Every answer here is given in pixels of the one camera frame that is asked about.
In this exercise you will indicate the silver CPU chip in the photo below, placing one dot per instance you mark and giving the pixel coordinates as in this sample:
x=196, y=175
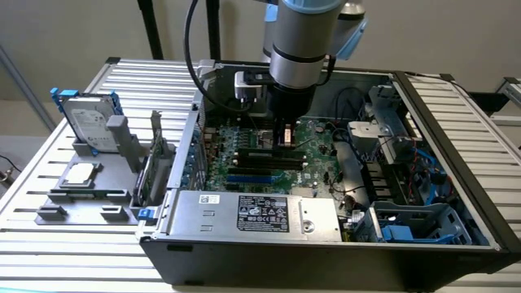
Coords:
x=81, y=173

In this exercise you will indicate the silver metal drive cage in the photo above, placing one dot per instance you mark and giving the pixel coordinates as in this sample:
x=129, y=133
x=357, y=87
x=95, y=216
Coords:
x=386, y=122

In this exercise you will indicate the green graphics card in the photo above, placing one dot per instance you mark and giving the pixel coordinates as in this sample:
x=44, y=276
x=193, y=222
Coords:
x=152, y=164

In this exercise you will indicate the black RAM stick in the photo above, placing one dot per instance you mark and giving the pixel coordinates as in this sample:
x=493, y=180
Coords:
x=256, y=153

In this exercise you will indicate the black expansion slot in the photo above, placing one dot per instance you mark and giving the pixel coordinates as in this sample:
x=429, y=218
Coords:
x=248, y=171

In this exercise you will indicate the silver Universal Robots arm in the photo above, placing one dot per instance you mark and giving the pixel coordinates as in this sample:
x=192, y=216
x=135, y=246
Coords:
x=301, y=45

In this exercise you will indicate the grey blue disk bay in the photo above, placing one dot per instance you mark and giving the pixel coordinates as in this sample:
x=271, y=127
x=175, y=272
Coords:
x=406, y=213

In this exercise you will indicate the blue expansion slot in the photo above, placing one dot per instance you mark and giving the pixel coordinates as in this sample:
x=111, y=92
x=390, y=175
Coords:
x=248, y=179

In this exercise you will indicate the CPU socket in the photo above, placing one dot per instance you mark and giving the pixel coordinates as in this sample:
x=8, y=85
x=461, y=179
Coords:
x=265, y=137

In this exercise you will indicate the black stand pole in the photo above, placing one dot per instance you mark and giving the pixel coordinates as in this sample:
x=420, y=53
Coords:
x=152, y=30
x=213, y=30

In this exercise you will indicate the blue disk bracket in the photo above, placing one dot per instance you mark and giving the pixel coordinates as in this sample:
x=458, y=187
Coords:
x=65, y=91

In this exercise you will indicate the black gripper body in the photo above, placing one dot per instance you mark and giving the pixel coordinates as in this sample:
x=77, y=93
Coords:
x=291, y=102

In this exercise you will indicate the grey parts rack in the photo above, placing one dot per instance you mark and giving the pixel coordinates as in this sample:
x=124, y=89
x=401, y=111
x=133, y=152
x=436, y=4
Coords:
x=81, y=213

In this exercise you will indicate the silver power supply unit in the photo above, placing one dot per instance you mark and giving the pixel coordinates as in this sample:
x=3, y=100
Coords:
x=195, y=219

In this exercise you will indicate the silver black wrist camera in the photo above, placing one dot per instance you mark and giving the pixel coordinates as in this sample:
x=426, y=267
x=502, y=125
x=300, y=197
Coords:
x=245, y=87

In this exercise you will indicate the silver hard disk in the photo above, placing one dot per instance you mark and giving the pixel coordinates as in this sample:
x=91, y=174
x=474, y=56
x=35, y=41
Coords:
x=91, y=125

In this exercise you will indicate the black RAM slot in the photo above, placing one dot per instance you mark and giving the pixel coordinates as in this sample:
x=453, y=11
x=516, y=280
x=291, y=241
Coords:
x=264, y=163

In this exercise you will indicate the blue case latch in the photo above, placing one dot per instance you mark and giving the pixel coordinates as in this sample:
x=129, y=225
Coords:
x=147, y=213

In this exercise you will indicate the metal slat side table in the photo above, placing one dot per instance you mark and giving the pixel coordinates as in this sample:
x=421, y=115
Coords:
x=509, y=103

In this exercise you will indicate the small silver heatsink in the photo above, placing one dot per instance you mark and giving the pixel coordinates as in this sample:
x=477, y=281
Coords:
x=303, y=193

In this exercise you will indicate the black open PC case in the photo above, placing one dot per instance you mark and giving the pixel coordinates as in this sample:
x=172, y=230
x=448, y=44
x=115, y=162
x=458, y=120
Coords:
x=285, y=265

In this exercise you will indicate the green motherboard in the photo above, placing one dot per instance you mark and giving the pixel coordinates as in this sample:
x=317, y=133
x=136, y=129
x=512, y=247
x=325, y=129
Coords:
x=315, y=171

